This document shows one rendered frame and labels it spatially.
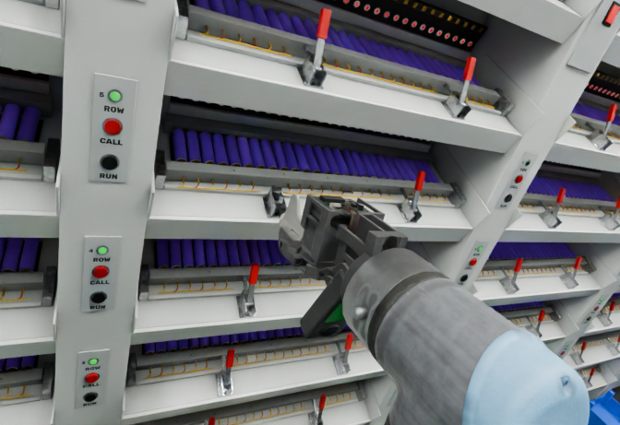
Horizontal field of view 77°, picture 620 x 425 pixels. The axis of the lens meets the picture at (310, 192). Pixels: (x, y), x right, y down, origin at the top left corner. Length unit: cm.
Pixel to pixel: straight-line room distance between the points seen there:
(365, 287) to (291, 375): 60
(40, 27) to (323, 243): 34
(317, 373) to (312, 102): 61
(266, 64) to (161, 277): 37
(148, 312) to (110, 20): 42
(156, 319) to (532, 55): 77
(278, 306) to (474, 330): 50
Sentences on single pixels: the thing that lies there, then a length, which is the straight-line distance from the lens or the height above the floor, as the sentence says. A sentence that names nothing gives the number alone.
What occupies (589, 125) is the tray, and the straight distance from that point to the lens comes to 106.
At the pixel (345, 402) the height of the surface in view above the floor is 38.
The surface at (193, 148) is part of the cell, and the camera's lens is 62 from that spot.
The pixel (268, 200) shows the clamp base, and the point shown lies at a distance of 59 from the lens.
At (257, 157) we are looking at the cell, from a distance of 64.
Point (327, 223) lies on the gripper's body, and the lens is 39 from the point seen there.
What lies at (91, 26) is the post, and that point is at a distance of 46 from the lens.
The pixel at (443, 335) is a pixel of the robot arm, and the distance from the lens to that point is 28.
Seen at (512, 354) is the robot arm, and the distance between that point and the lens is 27.
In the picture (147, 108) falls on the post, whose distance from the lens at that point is 48.
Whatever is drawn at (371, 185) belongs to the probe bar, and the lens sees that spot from 71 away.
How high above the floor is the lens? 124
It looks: 24 degrees down
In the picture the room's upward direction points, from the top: 18 degrees clockwise
